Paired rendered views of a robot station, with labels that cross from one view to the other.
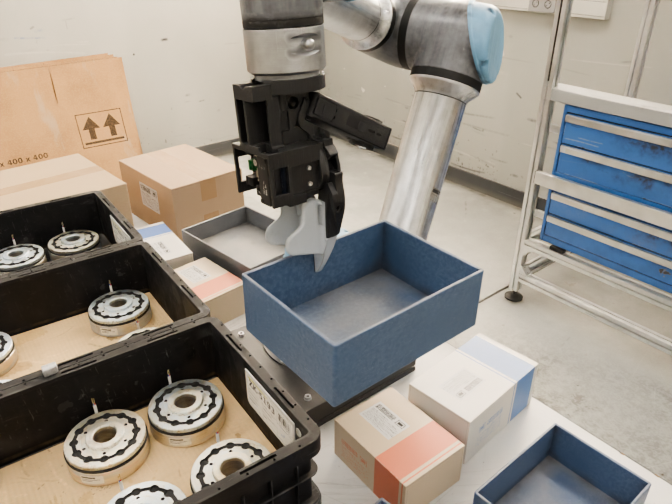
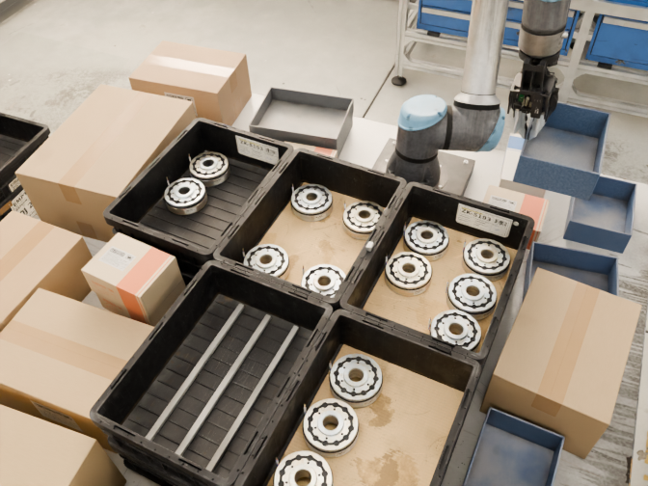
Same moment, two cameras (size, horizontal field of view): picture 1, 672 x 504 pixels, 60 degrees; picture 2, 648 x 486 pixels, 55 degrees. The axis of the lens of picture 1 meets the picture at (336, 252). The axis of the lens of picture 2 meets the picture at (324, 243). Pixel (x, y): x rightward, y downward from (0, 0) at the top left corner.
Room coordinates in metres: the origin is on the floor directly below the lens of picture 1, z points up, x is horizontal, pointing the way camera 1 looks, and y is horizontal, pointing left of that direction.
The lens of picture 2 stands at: (-0.13, 0.84, 1.93)
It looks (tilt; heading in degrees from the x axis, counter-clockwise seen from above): 49 degrees down; 334
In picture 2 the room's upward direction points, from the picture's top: 3 degrees counter-clockwise
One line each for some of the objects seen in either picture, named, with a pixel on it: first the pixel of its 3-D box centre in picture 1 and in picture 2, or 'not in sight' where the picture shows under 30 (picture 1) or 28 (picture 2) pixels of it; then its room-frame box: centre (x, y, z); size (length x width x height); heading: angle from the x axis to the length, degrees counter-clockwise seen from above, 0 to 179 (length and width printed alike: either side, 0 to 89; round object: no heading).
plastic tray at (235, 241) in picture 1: (248, 242); (302, 118); (1.25, 0.21, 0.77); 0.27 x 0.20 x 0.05; 46
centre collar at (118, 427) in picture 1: (105, 435); (408, 268); (0.55, 0.30, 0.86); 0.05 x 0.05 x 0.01
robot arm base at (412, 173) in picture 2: not in sight; (415, 160); (0.90, 0.04, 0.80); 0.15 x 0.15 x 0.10
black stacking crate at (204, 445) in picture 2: not in sight; (223, 374); (0.50, 0.76, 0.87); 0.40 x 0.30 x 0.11; 126
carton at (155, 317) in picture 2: not in sight; (142, 292); (0.82, 0.84, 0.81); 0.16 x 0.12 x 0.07; 31
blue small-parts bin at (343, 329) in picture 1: (362, 300); (562, 147); (0.51, -0.03, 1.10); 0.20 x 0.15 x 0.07; 129
